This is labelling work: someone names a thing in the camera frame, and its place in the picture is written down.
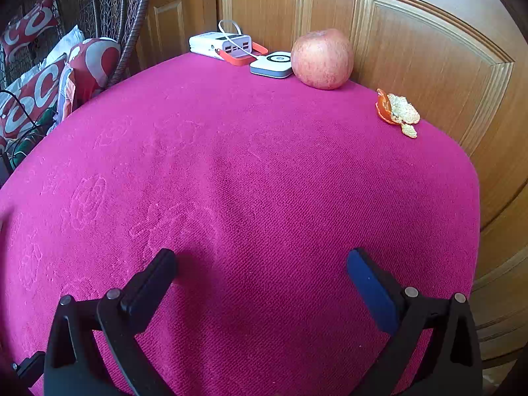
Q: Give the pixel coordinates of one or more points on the white pillow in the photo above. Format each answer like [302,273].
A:
[66,41]

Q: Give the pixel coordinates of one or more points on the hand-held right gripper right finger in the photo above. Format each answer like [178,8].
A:
[373,288]

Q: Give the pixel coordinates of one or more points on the large red white seat cushion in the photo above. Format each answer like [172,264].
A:
[93,60]

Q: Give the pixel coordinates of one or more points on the magenta tablecloth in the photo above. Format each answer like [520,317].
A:
[247,173]

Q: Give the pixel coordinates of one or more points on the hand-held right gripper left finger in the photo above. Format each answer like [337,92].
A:
[152,280]

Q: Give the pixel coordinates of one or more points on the green cloth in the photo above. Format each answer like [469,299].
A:
[47,116]

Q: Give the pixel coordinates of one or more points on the small red white headrest cushion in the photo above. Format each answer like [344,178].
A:
[29,27]

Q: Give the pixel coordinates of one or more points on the plaid pillow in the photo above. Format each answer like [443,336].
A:
[68,95]

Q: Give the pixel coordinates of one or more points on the red apple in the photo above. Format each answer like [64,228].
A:
[321,60]

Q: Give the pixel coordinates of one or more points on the square red white cushion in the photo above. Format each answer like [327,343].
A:
[29,99]

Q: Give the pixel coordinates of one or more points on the wicker hanging chair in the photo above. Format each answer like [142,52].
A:
[123,8]

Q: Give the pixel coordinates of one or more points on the orange peel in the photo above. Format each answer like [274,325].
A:
[398,109]

